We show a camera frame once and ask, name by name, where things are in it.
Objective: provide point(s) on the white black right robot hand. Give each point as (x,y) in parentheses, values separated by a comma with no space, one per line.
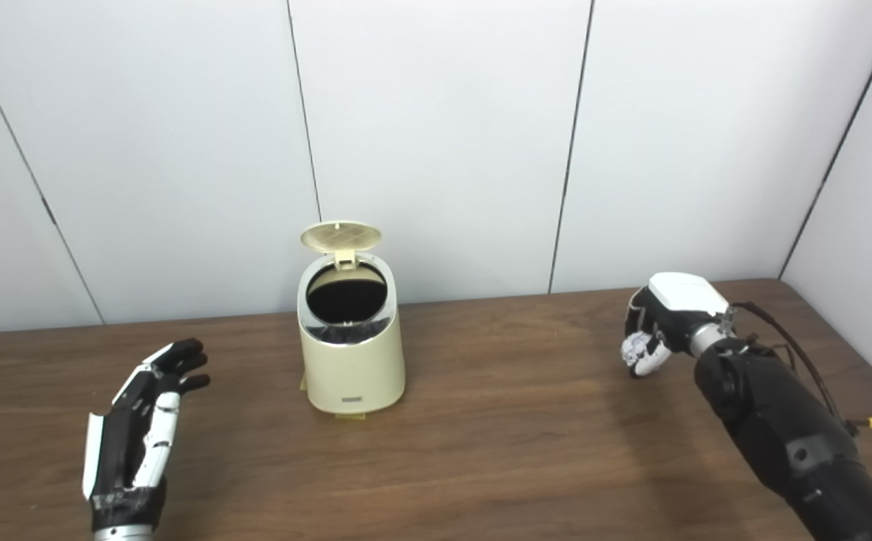
(680,300)

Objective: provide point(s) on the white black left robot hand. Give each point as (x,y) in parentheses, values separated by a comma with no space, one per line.
(124,443)

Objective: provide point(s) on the white paper ball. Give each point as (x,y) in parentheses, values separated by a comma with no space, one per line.
(635,349)

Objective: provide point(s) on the cream-colored round bin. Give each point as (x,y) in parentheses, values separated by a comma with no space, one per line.
(353,361)

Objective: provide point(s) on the cream round bin lid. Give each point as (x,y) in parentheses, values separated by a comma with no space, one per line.
(339,237)

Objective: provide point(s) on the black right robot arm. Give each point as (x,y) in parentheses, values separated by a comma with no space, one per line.
(781,428)

